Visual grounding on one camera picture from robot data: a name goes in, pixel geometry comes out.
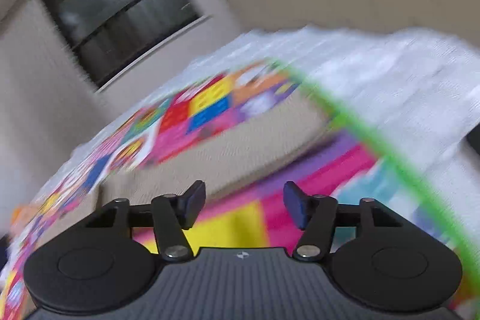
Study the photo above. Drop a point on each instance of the colourful play mat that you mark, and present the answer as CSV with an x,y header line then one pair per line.
x,y
350,165

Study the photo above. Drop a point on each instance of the white fluffy blanket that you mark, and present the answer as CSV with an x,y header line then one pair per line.
x,y
419,89

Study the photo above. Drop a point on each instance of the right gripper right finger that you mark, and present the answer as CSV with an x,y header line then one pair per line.
x,y
315,217

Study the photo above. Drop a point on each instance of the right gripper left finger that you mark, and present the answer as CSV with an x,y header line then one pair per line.
x,y
174,214

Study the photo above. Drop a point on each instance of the dark window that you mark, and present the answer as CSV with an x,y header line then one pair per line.
x,y
106,36

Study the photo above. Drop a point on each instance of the striped beige garment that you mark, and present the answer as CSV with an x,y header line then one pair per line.
x,y
231,160

